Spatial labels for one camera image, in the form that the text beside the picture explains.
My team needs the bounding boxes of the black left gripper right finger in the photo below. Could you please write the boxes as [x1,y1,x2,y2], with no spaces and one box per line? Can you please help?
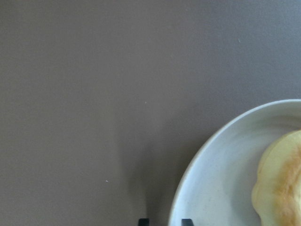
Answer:
[181,218,194,226]

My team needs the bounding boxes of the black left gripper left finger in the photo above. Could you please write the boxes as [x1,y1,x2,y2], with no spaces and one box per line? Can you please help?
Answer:
[138,218,150,226]

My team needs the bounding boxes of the glazed yellow donut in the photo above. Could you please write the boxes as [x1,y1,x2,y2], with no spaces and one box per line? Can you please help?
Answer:
[252,130,301,226]

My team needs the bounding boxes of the white round plate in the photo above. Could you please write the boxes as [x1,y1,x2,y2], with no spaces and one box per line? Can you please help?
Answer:
[168,99,301,226]

